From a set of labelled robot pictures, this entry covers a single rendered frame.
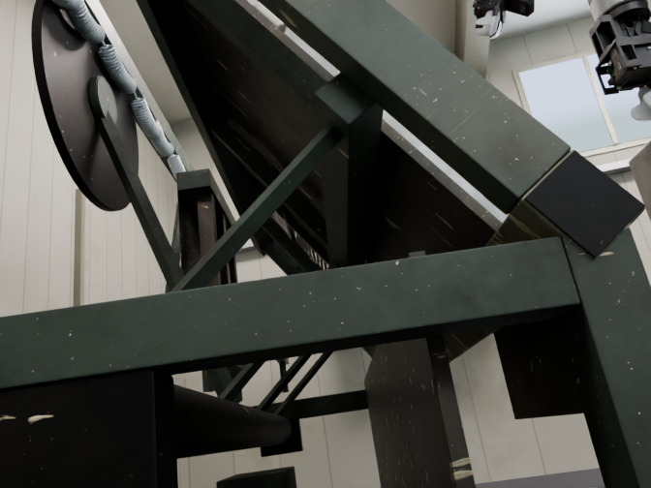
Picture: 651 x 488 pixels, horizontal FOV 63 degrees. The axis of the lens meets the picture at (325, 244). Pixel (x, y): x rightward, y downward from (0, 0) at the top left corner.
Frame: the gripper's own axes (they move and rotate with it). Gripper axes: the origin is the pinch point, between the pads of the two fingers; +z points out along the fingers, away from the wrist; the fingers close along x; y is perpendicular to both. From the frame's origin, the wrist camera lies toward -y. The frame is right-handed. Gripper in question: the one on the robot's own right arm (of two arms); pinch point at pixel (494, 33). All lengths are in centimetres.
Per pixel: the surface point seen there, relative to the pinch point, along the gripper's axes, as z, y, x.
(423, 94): 77, -7, 42
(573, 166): 81, -27, 33
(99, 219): -22, 300, -140
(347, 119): 79, 5, 40
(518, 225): 88, -20, 28
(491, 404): -15, 32, -332
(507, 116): 77, -18, 38
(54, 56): 35, 122, 28
